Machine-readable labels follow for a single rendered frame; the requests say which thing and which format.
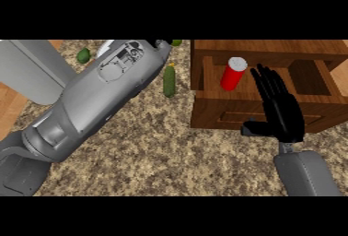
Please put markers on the wooden drawer front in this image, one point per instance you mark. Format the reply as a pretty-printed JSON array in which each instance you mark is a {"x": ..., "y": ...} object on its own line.
[{"x": 226, "y": 115}]

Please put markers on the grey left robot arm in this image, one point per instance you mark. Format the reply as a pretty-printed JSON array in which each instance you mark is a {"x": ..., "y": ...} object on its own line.
[{"x": 98, "y": 95}]

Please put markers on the red can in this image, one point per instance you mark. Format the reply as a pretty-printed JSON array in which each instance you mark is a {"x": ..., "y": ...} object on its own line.
[{"x": 233, "y": 76}]

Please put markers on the green cucumber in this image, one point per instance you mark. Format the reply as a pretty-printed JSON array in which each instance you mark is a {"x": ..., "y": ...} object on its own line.
[{"x": 170, "y": 81}]

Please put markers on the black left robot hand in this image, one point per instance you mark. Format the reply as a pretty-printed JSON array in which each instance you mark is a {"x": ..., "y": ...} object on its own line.
[{"x": 163, "y": 42}]

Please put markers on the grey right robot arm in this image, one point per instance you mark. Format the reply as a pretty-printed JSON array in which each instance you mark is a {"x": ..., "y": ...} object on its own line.
[{"x": 309, "y": 175}]

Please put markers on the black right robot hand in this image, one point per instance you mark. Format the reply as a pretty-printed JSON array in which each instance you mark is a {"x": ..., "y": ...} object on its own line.
[{"x": 281, "y": 107}]

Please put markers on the small green vegetable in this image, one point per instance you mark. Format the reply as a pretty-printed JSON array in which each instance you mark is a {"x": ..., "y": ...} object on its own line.
[{"x": 177, "y": 42}]

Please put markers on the open wooden drawer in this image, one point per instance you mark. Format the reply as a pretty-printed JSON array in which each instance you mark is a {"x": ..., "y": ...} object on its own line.
[{"x": 250, "y": 92}]

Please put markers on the dark green avocado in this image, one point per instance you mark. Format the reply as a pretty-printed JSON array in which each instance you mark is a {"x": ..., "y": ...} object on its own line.
[{"x": 83, "y": 56}]

